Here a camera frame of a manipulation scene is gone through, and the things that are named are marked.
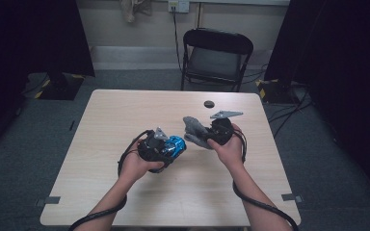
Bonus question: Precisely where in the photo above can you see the person's left hand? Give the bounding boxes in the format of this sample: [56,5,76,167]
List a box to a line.
[119,141,165,186]

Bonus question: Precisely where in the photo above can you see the black curtain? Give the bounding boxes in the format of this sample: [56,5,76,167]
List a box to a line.
[0,0,96,162]
[264,0,370,206]

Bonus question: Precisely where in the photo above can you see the black folding chair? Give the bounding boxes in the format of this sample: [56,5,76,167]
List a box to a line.
[180,27,254,93]

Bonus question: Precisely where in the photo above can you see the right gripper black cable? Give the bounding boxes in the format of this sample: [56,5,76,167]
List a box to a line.
[231,129,301,231]

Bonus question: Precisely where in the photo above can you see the black floor cables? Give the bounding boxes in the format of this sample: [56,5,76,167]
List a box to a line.
[242,63,316,139]

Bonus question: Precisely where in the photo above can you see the black socket cable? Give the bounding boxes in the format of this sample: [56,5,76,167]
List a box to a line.
[172,6,184,73]

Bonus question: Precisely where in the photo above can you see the black stand base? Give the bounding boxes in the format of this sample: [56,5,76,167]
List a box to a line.
[254,78,300,104]
[33,71,86,101]

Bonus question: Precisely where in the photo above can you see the thin brown pole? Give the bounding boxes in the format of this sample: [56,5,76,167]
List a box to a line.
[196,2,205,30]

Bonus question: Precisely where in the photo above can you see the white wall socket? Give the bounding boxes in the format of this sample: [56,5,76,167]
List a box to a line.
[168,0,191,13]

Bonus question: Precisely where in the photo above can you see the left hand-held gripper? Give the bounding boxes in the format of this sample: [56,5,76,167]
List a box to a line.
[138,127,174,174]

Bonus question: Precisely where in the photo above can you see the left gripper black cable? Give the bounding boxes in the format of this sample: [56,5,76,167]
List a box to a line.
[67,129,154,231]

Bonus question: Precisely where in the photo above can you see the person's right hand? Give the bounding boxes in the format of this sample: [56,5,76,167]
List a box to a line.
[206,123,245,172]

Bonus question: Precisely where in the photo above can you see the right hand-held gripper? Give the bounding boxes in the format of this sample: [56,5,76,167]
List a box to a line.
[206,110,244,145]

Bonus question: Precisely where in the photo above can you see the grey tape strip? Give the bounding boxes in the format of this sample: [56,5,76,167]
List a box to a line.
[281,192,304,204]
[35,195,62,208]

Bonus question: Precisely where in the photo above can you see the beige hanging cloth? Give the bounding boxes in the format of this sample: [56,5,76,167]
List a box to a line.
[119,0,153,23]

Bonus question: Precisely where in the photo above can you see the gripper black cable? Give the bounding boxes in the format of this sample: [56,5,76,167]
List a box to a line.
[231,129,301,231]
[67,129,154,231]

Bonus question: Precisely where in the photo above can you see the blue toy car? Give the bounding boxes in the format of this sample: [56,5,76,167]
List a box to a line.
[162,135,188,159]

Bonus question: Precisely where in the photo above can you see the grey towel cloth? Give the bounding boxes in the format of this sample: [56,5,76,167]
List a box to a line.
[182,115,215,150]

